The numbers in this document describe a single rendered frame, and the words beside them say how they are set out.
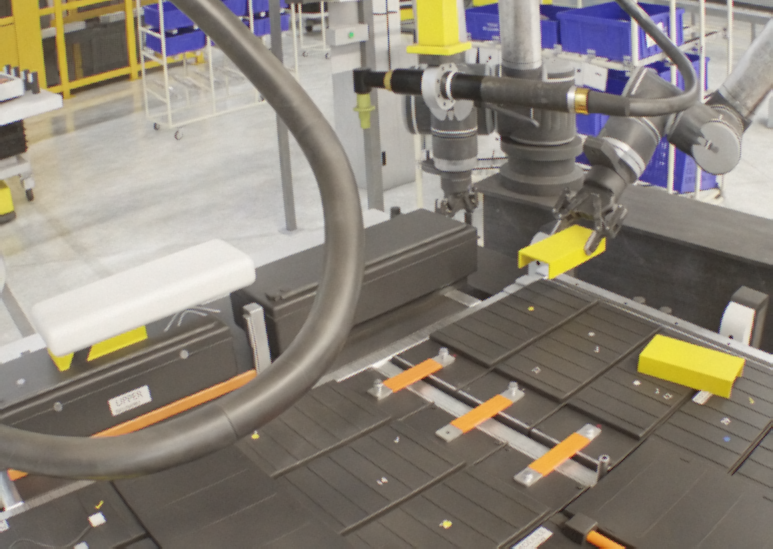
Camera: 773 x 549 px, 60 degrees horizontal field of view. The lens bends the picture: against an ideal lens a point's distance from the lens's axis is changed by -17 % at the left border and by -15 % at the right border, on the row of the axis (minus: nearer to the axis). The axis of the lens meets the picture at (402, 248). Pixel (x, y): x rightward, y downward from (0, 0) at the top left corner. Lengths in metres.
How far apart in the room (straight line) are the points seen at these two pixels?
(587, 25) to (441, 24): 2.26
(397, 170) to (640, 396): 3.98
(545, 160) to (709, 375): 1.12
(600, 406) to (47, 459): 0.79
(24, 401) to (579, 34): 2.97
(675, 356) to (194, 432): 0.82
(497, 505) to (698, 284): 1.17
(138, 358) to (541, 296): 0.70
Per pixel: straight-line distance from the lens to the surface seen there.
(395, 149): 4.91
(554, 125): 2.10
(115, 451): 0.49
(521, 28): 1.87
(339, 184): 0.58
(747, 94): 1.59
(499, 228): 2.22
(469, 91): 1.26
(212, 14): 0.64
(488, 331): 1.26
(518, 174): 2.16
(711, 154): 1.46
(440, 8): 1.26
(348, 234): 0.56
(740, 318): 1.38
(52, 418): 1.07
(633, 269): 2.03
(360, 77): 1.38
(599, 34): 3.45
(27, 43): 10.43
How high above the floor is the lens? 1.63
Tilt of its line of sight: 23 degrees down
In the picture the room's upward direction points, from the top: 3 degrees counter-clockwise
